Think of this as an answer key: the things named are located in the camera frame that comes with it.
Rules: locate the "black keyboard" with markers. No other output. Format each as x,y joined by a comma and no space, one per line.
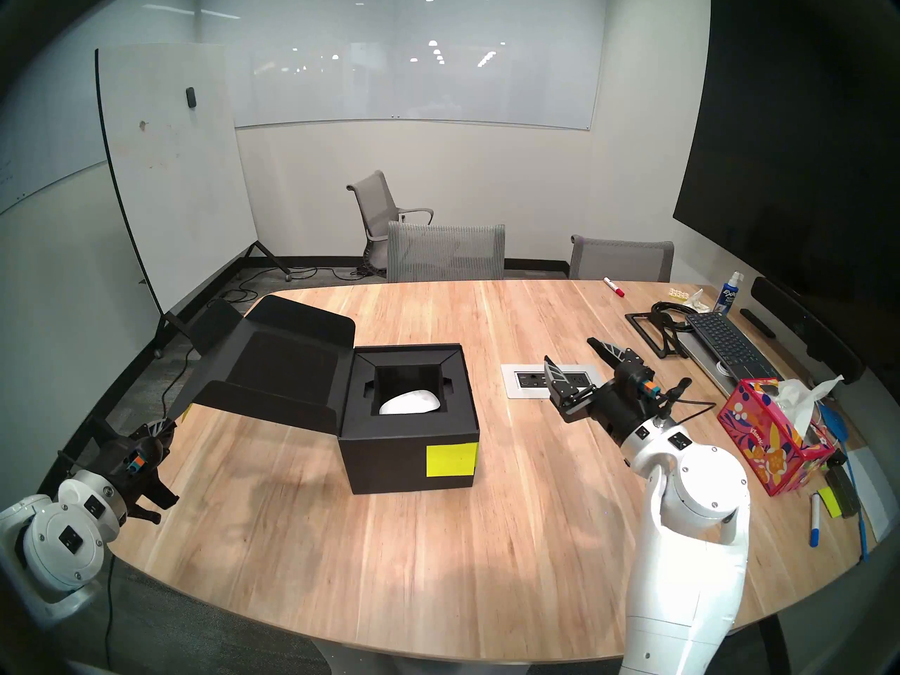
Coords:
728,343

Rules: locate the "black cardboard box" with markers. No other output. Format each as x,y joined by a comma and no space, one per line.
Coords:
394,463

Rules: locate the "black video conference bar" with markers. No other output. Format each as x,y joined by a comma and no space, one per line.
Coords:
808,329

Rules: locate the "crumpled white tissue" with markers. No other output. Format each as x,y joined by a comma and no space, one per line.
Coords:
698,299

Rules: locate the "grey office chair with armrests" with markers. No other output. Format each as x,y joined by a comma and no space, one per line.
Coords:
373,202

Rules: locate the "large black wall screen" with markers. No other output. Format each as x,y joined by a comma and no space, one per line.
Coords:
787,153

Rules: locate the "whiteboard cleaner spray bottle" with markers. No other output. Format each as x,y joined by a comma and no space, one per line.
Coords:
726,301

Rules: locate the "small yellow white blocks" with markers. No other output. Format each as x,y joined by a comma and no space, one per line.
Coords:
678,292

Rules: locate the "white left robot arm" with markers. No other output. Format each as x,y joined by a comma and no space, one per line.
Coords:
63,540

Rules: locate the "grey mesh office chair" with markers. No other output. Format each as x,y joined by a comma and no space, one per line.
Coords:
622,259
446,252

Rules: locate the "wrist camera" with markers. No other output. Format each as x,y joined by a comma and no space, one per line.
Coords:
647,385
133,463

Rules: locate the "large neon yellow sticky sheet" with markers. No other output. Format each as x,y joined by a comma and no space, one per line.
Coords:
452,460

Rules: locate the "white computer mouse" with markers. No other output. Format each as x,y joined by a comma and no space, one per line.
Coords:
411,403

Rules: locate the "white tissue sheet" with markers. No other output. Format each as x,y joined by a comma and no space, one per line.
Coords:
798,399

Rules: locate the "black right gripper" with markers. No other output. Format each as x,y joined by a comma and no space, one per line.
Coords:
617,406

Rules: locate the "large wall glass whiteboard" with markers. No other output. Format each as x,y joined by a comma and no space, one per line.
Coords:
422,83

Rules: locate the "red floral tissue box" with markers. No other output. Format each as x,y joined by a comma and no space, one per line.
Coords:
766,441

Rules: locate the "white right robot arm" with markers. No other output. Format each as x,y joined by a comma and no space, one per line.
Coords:
689,540

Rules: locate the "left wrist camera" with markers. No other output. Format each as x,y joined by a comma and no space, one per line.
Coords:
133,463

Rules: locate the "silver table power outlet panel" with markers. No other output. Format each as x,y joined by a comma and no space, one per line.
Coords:
527,382

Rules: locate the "blue capped whiteboard marker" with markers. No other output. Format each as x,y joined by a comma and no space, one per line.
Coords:
815,519

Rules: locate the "yellow sticky note pad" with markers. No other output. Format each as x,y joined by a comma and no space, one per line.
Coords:
830,502

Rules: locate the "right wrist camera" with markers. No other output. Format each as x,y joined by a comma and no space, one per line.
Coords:
647,385

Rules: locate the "red capped whiteboard marker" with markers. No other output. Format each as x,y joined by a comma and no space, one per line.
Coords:
613,287

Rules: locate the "black folding laptop stand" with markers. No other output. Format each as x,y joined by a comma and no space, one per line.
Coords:
666,332

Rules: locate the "black felt board eraser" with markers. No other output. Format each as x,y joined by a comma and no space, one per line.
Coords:
844,491

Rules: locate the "mobile whiteboard on stand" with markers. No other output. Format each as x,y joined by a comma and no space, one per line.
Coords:
176,188

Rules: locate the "white paper sheet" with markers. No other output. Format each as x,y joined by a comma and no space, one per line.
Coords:
875,491

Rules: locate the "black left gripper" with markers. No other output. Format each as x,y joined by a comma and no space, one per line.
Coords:
140,484

